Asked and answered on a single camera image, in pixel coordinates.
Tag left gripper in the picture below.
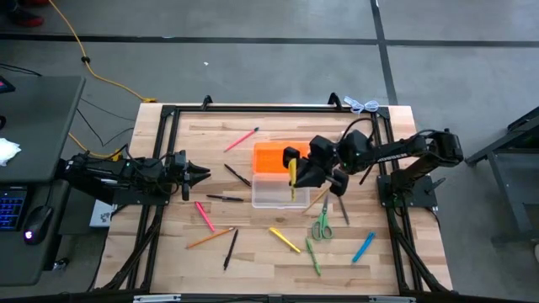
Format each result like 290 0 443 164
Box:
166 150 211 202

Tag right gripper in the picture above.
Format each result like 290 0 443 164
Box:
282 135 350 198

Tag yellow highlighter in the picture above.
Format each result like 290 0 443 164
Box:
269 226 302 254
288 157 298 202

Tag wooden pencil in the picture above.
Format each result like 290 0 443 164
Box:
302 187 332 215

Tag black pen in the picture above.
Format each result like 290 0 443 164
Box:
223 163 253 188
205 194 245 203
222 228 239 271

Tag green scissors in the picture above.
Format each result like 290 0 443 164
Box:
311 194 334 242

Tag pink highlighter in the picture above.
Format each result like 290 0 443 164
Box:
195 201 216 233

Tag grey pen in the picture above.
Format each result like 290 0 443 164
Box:
338 195 350 226

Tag pink pencil with blue tip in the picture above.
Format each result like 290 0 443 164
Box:
223 126 260 153

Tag clear box with orange lid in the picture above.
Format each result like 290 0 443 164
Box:
251 141 312 210

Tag white box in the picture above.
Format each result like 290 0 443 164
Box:
88 199 120 229

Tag orange pencil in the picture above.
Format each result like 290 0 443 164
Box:
185 226 236 250

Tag green pen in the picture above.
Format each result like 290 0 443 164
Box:
305 237 323 277

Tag blue pen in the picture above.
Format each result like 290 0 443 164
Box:
351 231 376 264

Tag black computer mouse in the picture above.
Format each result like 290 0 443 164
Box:
23 205 55 246

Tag grey desk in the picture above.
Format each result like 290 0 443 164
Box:
0 75 88 287

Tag backlit keyboard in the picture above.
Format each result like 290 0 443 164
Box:
0 188 27 231

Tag white tissue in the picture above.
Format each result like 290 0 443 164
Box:
0 137 22 167

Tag dark metal cart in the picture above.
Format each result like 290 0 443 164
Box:
465 107 539 245

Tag person's red shoe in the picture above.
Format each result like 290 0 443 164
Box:
8 6 45 29

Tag black aluminium rig frame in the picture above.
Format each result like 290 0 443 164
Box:
90 92 455 295

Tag white cable bundle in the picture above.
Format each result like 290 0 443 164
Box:
343 95 380 115

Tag yellow cable with plug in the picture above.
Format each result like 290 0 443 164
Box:
67 133 124 162

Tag yellow extension cable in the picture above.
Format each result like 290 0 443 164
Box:
46 0 157 104

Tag thin black cable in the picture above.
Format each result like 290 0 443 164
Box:
79 98 136 122
76 108 135 147

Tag silver bracket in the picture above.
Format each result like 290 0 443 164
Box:
133 294 182 303
369 295 417 303

